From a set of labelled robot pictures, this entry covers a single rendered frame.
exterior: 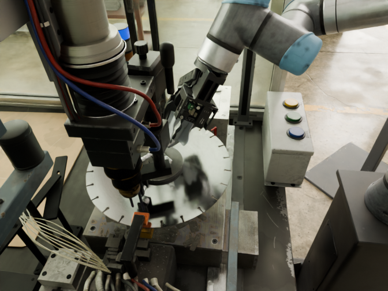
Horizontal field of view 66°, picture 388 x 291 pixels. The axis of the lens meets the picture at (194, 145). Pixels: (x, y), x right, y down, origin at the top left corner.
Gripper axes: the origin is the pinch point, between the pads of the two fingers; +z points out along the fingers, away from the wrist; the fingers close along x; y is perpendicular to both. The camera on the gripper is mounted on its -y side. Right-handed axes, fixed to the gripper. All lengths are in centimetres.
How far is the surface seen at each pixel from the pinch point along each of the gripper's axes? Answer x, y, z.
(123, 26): -16.8, -23.0, -14.9
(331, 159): 134, -83, 17
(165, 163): -2.4, 11.1, -0.8
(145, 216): -3.5, 17.4, 7.9
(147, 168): -5.5, 11.7, 1.1
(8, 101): -46, -65, 39
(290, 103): 35.8, -19.0, -15.8
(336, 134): 148, -107, 6
